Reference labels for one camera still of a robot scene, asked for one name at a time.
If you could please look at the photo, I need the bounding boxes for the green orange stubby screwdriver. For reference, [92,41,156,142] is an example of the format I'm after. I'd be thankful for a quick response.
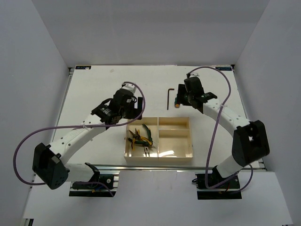
[174,102,180,108]

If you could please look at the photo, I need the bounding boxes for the green side cutters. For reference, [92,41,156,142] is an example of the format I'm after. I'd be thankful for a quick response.
[128,124,154,149]

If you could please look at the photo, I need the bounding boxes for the left blue corner label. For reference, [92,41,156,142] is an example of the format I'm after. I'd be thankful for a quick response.
[75,65,91,70]

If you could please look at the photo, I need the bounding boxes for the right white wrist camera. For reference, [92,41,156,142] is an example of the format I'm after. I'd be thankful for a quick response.
[186,73,199,79]

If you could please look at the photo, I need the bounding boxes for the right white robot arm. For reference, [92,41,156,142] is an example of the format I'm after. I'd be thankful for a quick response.
[176,77,270,189]

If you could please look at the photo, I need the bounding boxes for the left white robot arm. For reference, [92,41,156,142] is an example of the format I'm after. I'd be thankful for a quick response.
[32,84,143,190]

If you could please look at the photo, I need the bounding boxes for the right blue corner label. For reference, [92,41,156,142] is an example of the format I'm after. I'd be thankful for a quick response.
[215,67,232,71]

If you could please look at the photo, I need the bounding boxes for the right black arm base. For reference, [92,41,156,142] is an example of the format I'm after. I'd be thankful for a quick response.
[191,170,243,201]

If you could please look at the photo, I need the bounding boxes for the blue corner label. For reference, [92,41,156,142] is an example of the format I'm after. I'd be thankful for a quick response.
[75,65,91,70]
[215,67,232,71]

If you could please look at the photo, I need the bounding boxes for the right brown hex key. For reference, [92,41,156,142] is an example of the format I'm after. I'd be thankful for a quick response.
[166,88,174,110]

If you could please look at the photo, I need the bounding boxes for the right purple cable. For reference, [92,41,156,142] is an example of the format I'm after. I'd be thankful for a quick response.
[187,66,254,190]

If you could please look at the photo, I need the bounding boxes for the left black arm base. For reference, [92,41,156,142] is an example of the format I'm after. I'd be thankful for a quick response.
[67,162,119,198]

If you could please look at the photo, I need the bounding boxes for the yellow needle-nose pliers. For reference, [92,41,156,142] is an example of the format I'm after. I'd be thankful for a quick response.
[139,135,152,157]
[127,129,141,151]

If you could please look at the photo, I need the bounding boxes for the beige three-compartment tray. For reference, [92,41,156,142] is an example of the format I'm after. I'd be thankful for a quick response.
[124,117,193,163]

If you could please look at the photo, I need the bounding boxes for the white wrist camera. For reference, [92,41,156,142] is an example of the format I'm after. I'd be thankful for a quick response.
[121,82,136,95]
[186,73,199,79]

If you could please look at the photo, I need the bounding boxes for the purple cable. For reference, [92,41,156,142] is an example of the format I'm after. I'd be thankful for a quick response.
[187,66,254,190]
[13,81,146,196]

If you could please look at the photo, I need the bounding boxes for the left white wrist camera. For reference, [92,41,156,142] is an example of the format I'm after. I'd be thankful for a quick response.
[121,82,136,95]

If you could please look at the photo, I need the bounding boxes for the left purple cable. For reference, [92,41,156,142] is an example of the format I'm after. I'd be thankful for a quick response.
[13,81,146,196]

